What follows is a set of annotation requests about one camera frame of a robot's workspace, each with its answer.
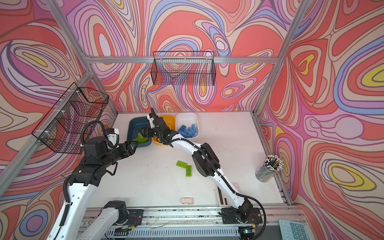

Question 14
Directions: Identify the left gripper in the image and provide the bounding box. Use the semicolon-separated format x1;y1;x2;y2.
98;139;138;169

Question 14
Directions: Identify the green lego brick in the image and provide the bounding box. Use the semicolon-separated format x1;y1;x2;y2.
132;133;149;144
186;165;192;178

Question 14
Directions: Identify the blue lego brick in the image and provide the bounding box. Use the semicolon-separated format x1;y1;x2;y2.
179;125;187;132
187;128;195;137
191;124;198;134

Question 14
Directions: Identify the green lego brick low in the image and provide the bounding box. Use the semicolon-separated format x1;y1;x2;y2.
176;161;188;169

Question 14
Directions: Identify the blue lego brick lone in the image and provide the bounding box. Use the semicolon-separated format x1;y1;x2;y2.
180;132;188;138

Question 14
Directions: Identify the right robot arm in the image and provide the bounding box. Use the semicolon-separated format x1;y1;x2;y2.
140;108;267;225

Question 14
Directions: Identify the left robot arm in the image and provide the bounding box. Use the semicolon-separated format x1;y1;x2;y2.
48;121;138;240

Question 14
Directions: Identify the yellow plastic bin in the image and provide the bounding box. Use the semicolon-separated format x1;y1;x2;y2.
152;115;175;146

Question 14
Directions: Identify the dark teal plastic bin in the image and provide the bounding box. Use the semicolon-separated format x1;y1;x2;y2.
127;117;152;148

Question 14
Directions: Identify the white plastic bin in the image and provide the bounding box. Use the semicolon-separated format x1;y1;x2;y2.
175;113;200;141

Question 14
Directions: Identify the green lego brick bottom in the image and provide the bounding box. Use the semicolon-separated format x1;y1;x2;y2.
186;165;192;178

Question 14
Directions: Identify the pink eraser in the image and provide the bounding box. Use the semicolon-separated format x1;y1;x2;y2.
181;198;194;205

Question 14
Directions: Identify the pink calculator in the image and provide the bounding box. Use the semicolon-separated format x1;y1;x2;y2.
216;183;241;208

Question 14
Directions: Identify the cup of pencils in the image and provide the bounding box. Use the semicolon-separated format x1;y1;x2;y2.
255;155;285;183

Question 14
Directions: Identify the teal calculator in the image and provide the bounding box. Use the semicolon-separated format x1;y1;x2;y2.
279;220;310;240

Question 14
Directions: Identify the back wire basket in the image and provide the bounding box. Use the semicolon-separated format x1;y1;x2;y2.
151;51;217;86

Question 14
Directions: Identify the wire basket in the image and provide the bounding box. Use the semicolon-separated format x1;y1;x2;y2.
32;83;109;154
151;51;217;86

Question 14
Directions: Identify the left wire basket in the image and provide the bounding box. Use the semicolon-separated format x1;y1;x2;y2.
32;83;109;154

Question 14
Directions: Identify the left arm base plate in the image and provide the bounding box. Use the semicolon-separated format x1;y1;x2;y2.
115;209;144;227

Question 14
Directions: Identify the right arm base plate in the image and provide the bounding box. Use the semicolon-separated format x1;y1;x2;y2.
220;207;263;226

